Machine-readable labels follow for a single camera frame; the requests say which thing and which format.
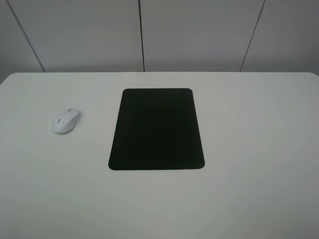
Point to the white computer mouse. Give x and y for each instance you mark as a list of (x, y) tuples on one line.
[(65, 121)]

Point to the black mouse pad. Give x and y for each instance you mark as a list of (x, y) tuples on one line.
[(157, 129)]

